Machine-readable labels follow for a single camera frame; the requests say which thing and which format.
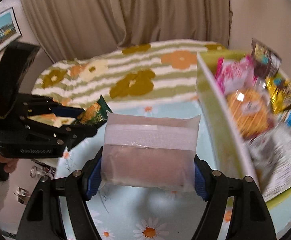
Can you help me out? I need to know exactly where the white printed snack packet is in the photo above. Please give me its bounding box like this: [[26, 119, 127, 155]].
[[248, 124, 291, 200]]

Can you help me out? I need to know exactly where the person's left hand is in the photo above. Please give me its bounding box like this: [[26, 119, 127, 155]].
[[0, 142, 18, 174]]

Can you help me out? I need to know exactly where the daisy print bed sheet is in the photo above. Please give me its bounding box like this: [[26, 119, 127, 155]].
[[53, 100, 291, 240]]

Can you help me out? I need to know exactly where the floral striped blanket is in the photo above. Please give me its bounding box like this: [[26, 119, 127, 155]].
[[32, 39, 227, 110]]

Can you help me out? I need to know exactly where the green storage box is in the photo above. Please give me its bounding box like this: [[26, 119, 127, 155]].
[[195, 50, 291, 209]]

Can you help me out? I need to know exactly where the clear plastic wrapper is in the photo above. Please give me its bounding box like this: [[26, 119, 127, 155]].
[[29, 165, 53, 180], [16, 186, 30, 204]]

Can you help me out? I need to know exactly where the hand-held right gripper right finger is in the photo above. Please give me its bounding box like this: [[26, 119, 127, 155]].
[[190, 154, 278, 240]]

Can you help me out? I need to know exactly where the round bread packet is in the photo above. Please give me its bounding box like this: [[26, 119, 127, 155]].
[[225, 87, 277, 140]]

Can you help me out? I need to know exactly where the dark purple snack packet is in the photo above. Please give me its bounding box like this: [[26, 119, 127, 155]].
[[250, 39, 282, 78]]

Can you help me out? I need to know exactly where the green snack packet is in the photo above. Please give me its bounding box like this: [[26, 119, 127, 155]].
[[72, 94, 113, 127]]

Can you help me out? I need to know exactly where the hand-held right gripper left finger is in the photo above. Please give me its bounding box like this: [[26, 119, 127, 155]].
[[17, 146, 105, 240]]

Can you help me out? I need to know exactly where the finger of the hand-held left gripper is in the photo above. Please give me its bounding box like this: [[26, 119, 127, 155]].
[[17, 94, 86, 119], [21, 116, 98, 152]]

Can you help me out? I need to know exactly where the pink snack packet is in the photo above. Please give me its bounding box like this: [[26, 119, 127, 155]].
[[215, 56, 258, 94]]

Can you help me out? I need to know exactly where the gold snack packet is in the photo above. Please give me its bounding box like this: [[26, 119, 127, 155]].
[[265, 76, 291, 114]]

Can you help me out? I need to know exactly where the translucent pink packet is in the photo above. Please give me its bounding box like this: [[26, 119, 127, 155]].
[[101, 112, 202, 193]]

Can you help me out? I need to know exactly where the beige curtain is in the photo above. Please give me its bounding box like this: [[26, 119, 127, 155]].
[[18, 0, 233, 62]]

